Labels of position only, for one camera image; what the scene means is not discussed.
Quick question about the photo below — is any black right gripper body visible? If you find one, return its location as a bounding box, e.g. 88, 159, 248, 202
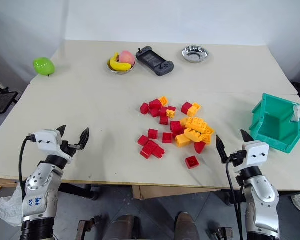
227, 150, 247, 168

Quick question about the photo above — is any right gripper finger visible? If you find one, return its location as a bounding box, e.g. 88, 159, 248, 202
240, 129, 254, 144
215, 134, 230, 165

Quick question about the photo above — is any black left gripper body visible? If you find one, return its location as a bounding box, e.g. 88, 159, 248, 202
60, 140, 82, 159

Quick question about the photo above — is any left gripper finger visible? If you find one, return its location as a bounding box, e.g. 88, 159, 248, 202
74, 127, 91, 151
55, 124, 67, 142

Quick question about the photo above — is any green plastic storage bin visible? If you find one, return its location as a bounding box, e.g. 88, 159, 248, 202
248, 92, 300, 155

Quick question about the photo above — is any black table leg base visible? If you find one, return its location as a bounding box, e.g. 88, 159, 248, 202
219, 189, 244, 208
58, 183, 101, 201

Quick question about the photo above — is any clear bin label holder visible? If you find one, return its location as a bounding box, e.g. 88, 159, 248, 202
288, 103, 300, 124

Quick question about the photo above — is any green plastic fruit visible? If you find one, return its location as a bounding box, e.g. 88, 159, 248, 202
32, 56, 57, 77

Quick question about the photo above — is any small steel fruit bowl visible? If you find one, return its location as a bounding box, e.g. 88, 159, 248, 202
106, 58, 139, 75

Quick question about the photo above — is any yellow toy banana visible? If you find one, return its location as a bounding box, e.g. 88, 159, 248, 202
109, 51, 134, 72

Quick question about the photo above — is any white plastic bag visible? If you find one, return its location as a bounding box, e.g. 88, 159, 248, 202
0, 186, 25, 228

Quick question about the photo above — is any dark rounded shape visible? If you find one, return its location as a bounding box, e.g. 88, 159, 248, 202
109, 214, 141, 240
174, 211, 201, 240

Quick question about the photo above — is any pink toy peach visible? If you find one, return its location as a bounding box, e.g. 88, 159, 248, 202
118, 50, 137, 67

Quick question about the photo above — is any empty steel bowl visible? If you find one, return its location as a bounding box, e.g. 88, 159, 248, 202
181, 44, 210, 64

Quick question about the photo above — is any dark grey game controller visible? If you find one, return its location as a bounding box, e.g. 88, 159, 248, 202
135, 45, 175, 77

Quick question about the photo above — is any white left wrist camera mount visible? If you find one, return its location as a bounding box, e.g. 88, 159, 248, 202
31, 129, 75, 161

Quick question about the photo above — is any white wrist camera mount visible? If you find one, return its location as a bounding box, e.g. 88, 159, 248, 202
31, 129, 75, 161
233, 140, 271, 174

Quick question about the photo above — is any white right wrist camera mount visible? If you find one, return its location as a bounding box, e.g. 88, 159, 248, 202
233, 140, 271, 174

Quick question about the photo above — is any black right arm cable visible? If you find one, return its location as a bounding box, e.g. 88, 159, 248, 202
225, 154, 245, 240

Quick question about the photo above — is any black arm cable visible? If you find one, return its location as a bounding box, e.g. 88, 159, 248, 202
225, 154, 245, 240
18, 134, 36, 201

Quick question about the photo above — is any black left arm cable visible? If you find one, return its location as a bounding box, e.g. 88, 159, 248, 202
18, 134, 36, 201

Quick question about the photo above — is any rusty metal bracket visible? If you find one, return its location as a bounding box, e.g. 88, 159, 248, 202
209, 225, 234, 240
76, 214, 109, 240

